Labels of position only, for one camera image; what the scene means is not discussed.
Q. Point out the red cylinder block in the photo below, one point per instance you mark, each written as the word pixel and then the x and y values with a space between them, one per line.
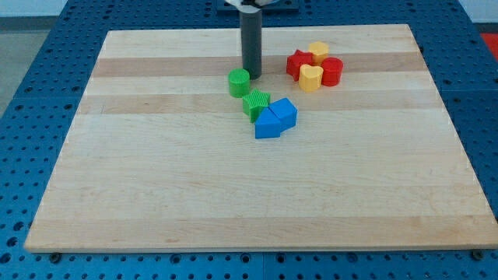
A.
pixel 332 71

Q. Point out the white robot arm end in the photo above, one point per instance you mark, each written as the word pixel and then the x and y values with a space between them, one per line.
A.
pixel 249 3

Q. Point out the blue triangle block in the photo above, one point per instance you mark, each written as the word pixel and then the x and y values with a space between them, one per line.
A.
pixel 267 125

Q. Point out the green star block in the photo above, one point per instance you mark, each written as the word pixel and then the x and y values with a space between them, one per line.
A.
pixel 254 103

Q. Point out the blue pentagon block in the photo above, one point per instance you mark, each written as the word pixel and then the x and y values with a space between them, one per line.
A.
pixel 286 112

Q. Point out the green cylinder block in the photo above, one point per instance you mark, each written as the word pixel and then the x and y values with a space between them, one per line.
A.
pixel 239 82

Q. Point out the yellow heart block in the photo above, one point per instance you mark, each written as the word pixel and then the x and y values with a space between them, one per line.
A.
pixel 310 77

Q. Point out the red star block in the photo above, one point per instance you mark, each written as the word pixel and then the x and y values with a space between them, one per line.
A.
pixel 295 61

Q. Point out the wooden board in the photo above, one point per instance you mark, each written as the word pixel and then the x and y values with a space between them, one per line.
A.
pixel 161 158

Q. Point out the yellow hexagon block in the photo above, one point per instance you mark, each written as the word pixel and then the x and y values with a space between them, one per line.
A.
pixel 319 51

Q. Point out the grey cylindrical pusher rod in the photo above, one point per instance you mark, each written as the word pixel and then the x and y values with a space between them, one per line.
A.
pixel 250 34

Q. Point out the red object at edge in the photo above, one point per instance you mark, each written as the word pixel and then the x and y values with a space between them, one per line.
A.
pixel 491 40

